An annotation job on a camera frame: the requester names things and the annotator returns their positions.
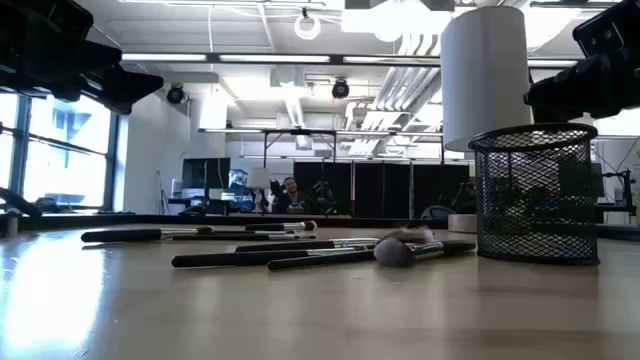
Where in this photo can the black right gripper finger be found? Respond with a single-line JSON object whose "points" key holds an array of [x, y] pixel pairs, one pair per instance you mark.
{"points": [[555, 115], [560, 90]]}

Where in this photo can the large window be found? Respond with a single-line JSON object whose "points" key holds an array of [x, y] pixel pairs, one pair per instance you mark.
{"points": [[65, 150]]}

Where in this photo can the office chair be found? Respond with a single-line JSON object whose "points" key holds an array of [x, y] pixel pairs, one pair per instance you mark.
{"points": [[436, 213]]}

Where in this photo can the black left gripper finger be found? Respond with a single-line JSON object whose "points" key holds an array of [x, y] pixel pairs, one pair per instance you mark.
{"points": [[116, 106], [132, 82]]}

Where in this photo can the short black makeup brush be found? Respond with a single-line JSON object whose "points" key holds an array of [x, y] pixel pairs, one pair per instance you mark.
{"points": [[265, 227]]}

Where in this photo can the white ceiling ducts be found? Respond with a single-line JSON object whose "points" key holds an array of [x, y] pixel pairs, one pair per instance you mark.
{"points": [[400, 90]]}

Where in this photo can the fan makeup brush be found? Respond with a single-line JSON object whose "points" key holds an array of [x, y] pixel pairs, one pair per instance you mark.
{"points": [[412, 234]]}

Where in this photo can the thin black makeup brush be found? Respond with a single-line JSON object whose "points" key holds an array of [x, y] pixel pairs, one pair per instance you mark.
{"points": [[310, 262]]}

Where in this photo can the black ceiling spotlight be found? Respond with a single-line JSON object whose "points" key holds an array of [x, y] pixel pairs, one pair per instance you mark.
{"points": [[175, 94], [340, 89]]}

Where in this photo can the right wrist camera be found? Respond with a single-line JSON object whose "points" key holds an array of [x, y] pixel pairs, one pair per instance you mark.
{"points": [[607, 30]]}

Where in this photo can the thin black spoolie brush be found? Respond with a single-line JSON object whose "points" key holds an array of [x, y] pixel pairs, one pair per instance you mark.
{"points": [[210, 237]]}

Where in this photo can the black partition panel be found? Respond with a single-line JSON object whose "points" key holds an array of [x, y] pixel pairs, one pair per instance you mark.
{"points": [[440, 185], [322, 190], [382, 190]]}

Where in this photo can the black mesh pencil cup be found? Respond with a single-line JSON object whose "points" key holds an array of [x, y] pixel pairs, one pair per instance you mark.
{"points": [[535, 200]]}

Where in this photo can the black background robot stand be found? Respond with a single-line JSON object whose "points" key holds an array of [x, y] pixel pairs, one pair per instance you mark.
{"points": [[625, 190]]}

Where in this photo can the long black makeup brush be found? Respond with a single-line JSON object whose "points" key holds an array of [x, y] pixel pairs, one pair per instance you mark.
{"points": [[225, 259]]}

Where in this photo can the round lamp base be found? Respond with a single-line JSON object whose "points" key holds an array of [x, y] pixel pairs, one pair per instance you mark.
{"points": [[462, 223]]}

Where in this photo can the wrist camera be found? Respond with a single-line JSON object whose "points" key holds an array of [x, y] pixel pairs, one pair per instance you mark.
{"points": [[607, 30], [45, 22]]}

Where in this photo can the black background rig frame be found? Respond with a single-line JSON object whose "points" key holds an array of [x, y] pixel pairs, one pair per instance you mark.
{"points": [[300, 132]]}

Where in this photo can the white cylindrical lamp shade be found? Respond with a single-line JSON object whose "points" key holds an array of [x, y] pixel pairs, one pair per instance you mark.
{"points": [[485, 75]]}

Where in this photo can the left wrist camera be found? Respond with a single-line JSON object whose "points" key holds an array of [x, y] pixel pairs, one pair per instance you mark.
{"points": [[45, 22]]}

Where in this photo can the person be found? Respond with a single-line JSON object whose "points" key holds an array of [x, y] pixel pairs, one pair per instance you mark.
{"points": [[290, 195]]}

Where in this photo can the black aluminium table frame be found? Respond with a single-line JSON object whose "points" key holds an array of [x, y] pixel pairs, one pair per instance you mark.
{"points": [[150, 220]]}

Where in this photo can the black computer monitor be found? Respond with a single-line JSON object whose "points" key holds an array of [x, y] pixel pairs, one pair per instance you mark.
{"points": [[205, 173]]}

